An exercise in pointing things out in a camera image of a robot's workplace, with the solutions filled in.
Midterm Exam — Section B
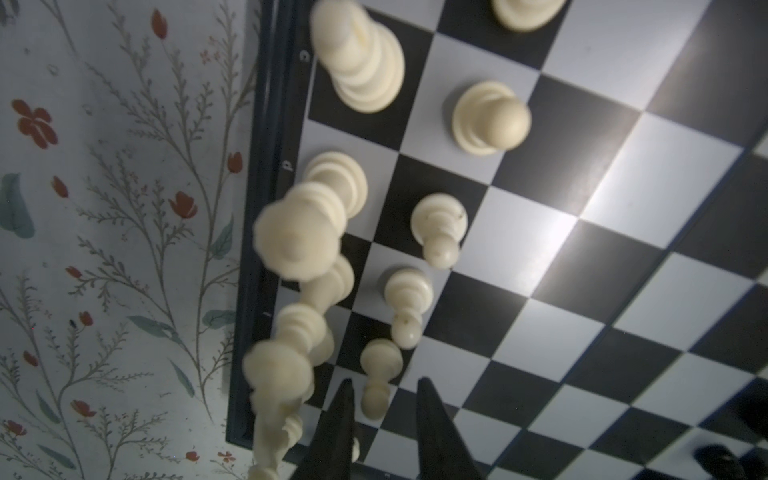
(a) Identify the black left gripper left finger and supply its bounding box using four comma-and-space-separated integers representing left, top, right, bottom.
291, 379, 355, 480

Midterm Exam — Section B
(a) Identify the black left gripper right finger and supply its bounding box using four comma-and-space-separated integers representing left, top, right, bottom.
416, 377, 482, 480

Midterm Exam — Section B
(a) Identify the white chess piece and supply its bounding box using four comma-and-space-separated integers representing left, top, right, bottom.
384, 268, 434, 350
360, 338, 403, 420
410, 193, 468, 270

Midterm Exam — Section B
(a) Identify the black white chess board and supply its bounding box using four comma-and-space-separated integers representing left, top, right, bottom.
246, 1, 767, 479

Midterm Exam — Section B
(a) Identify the white pawn on board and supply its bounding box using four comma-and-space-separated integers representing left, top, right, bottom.
451, 80, 532, 156

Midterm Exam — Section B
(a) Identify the white rook on board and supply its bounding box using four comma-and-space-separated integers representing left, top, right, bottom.
310, 0, 405, 113

